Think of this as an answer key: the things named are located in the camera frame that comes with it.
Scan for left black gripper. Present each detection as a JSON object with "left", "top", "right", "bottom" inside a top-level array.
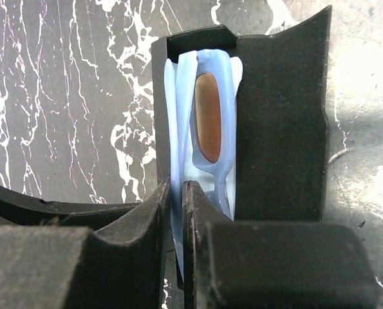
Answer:
[{"left": 0, "top": 181, "right": 170, "bottom": 308}]

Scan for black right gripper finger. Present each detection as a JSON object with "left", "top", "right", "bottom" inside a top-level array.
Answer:
[{"left": 182, "top": 181, "right": 380, "bottom": 308}]

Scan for black sunglasses case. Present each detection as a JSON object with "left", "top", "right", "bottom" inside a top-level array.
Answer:
[{"left": 151, "top": 6, "right": 332, "bottom": 221}]

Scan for blue sunglasses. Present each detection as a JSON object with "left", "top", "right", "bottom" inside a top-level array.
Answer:
[{"left": 173, "top": 48, "right": 237, "bottom": 281}]

